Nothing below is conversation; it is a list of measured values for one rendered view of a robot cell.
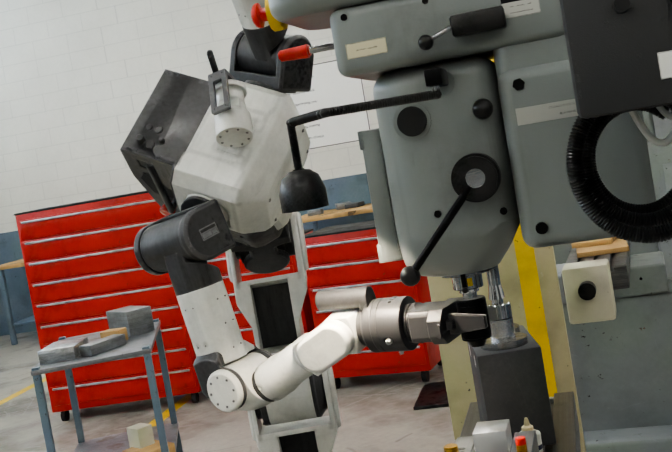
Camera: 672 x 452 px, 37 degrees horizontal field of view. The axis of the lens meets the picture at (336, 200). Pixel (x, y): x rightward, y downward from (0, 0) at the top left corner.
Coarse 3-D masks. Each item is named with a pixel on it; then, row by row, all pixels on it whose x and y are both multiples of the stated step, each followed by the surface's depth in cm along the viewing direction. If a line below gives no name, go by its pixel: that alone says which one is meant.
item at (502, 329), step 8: (504, 312) 189; (496, 320) 189; (504, 320) 189; (512, 320) 190; (496, 328) 189; (504, 328) 189; (512, 328) 190; (496, 336) 190; (504, 336) 189; (512, 336) 190
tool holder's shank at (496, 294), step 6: (492, 270) 190; (498, 270) 190; (492, 276) 190; (498, 276) 190; (492, 282) 190; (498, 282) 190; (492, 288) 190; (498, 288) 190; (492, 294) 190; (498, 294) 190; (492, 300) 190; (498, 300) 190
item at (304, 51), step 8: (288, 48) 170; (296, 48) 169; (304, 48) 168; (312, 48) 168; (320, 48) 168; (328, 48) 168; (280, 56) 169; (288, 56) 169; (296, 56) 169; (304, 56) 169
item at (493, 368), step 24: (528, 336) 195; (480, 360) 186; (504, 360) 186; (528, 360) 186; (480, 384) 189; (504, 384) 186; (528, 384) 186; (480, 408) 201; (504, 408) 186; (528, 408) 186; (552, 432) 186
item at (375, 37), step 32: (384, 0) 145; (416, 0) 143; (448, 0) 142; (480, 0) 141; (512, 0) 140; (544, 0) 139; (352, 32) 145; (384, 32) 144; (416, 32) 143; (448, 32) 142; (512, 32) 140; (544, 32) 139; (352, 64) 146; (384, 64) 145; (416, 64) 145
